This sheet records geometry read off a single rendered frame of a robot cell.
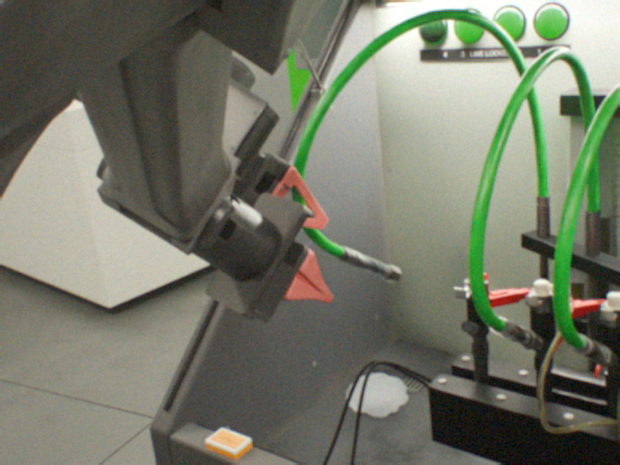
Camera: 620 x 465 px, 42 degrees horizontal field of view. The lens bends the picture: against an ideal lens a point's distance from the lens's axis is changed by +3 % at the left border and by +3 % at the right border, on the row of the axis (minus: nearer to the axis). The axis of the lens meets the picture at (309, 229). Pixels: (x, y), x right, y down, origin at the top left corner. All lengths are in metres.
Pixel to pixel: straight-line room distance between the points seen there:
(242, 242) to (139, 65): 0.38
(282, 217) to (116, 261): 3.14
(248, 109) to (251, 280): 0.14
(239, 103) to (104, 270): 3.19
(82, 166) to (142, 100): 3.34
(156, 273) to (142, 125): 3.61
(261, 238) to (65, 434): 2.46
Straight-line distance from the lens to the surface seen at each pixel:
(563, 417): 0.98
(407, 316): 1.44
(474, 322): 1.00
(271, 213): 0.67
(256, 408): 1.18
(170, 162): 0.35
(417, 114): 1.29
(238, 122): 0.58
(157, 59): 0.24
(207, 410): 1.11
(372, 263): 0.97
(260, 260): 0.63
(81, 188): 3.65
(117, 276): 3.80
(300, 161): 0.89
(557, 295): 0.77
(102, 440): 2.95
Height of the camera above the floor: 1.51
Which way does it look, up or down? 19 degrees down
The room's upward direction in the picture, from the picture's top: 7 degrees counter-clockwise
